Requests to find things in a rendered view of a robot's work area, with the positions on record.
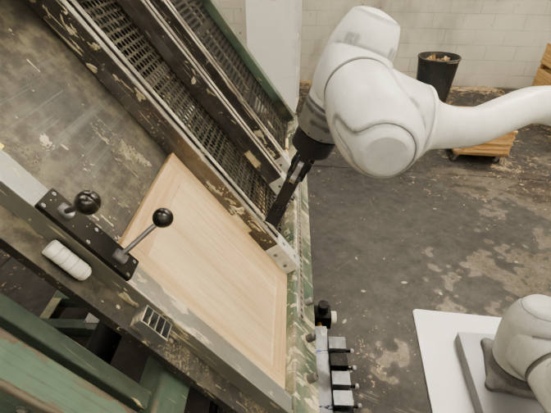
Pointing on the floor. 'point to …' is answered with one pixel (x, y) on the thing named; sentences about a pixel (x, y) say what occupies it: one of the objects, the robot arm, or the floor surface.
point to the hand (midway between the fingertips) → (277, 211)
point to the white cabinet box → (277, 43)
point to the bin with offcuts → (438, 70)
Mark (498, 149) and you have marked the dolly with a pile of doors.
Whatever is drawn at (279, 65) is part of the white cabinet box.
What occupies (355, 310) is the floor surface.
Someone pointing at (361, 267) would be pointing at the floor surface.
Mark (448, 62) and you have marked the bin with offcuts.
